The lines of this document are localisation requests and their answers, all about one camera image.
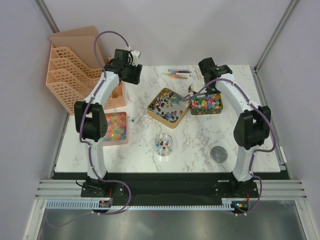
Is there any gold tin of star candies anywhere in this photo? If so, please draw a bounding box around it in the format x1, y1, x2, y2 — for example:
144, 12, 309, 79
188, 85, 224, 116

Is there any gold tin of lollipops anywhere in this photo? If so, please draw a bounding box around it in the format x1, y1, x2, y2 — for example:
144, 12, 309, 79
147, 88, 190, 129

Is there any pink tray of gummy candies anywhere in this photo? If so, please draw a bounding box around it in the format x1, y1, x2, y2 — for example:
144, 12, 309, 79
103, 112, 129, 146

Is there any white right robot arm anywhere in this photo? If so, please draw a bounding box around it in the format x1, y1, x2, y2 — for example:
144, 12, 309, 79
198, 57, 271, 197

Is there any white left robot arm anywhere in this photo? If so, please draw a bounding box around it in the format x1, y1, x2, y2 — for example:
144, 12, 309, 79
74, 49, 143, 197

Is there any paperback book with yellow cover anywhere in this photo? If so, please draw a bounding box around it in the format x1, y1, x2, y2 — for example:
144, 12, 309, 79
193, 65, 204, 82

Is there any orange highlighter pen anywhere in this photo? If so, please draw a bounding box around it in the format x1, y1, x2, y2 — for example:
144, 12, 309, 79
169, 74, 188, 80

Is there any peach plastic file organizer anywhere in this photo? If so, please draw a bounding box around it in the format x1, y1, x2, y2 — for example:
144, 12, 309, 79
45, 25, 127, 116

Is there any silver round jar lid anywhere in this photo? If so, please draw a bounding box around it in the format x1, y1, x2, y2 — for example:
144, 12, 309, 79
209, 146, 228, 164

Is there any clear glass jar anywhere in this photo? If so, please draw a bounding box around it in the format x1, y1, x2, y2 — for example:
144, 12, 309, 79
154, 133, 173, 157

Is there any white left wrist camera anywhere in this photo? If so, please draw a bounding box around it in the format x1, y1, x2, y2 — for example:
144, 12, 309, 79
129, 50, 141, 66

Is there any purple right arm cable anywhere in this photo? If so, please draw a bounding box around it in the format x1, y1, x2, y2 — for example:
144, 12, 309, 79
184, 78, 278, 217

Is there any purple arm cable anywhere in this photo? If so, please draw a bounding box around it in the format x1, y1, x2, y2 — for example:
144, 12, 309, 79
184, 78, 278, 217
46, 30, 133, 228

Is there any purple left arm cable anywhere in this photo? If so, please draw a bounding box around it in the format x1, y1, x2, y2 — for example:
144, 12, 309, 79
46, 30, 133, 228

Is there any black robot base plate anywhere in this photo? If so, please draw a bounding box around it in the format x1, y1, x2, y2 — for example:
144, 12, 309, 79
81, 173, 259, 205

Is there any light blue cable duct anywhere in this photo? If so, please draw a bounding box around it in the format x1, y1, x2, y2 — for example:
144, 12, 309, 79
45, 199, 248, 211

